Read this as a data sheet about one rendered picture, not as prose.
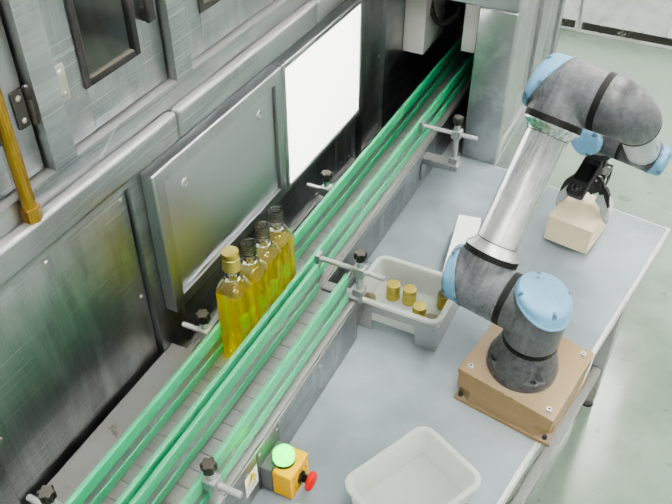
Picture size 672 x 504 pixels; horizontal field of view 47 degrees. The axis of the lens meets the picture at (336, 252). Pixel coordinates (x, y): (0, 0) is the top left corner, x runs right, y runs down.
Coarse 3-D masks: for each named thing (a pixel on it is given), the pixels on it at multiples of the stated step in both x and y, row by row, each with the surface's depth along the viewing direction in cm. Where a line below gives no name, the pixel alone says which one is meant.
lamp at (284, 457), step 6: (282, 444) 151; (276, 450) 150; (282, 450) 149; (288, 450) 149; (276, 456) 149; (282, 456) 148; (288, 456) 149; (294, 456) 150; (276, 462) 149; (282, 462) 148; (288, 462) 149; (294, 462) 150; (282, 468) 149
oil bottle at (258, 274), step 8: (256, 264) 155; (264, 264) 156; (240, 272) 154; (248, 272) 154; (256, 272) 154; (264, 272) 156; (256, 280) 154; (264, 280) 157; (256, 288) 155; (264, 288) 159; (256, 296) 157; (264, 296) 160; (256, 304) 158; (264, 304) 161; (256, 312) 160; (264, 312) 162; (256, 320) 161
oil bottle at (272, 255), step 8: (256, 248) 158; (264, 248) 158; (272, 248) 159; (280, 248) 161; (264, 256) 158; (272, 256) 159; (280, 256) 162; (272, 264) 160; (280, 264) 163; (272, 272) 161; (280, 272) 164; (272, 280) 162; (280, 280) 166; (272, 288) 163; (280, 288) 167; (272, 296) 164
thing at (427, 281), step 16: (384, 256) 195; (384, 272) 197; (400, 272) 195; (416, 272) 192; (432, 272) 190; (368, 288) 191; (384, 288) 196; (400, 288) 196; (432, 288) 193; (384, 304) 182; (400, 304) 192; (432, 304) 192; (448, 304) 182; (416, 320) 179; (432, 320) 178
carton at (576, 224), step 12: (564, 204) 211; (576, 204) 211; (588, 204) 211; (612, 204) 211; (552, 216) 207; (564, 216) 207; (576, 216) 207; (588, 216) 207; (600, 216) 207; (552, 228) 208; (564, 228) 206; (576, 228) 204; (588, 228) 203; (600, 228) 210; (552, 240) 210; (564, 240) 208; (576, 240) 206; (588, 240) 203
